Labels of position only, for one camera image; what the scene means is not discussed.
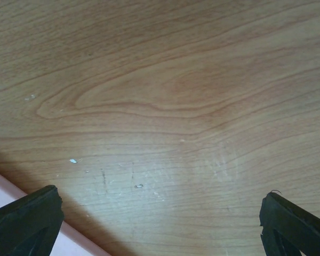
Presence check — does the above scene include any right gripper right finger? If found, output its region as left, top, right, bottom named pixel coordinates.
left=259, top=192, right=320, bottom=255

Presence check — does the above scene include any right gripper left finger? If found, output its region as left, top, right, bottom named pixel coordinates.
left=0, top=185, right=64, bottom=255

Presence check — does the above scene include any pink plastic tray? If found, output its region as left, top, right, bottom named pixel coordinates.
left=0, top=175, right=107, bottom=255

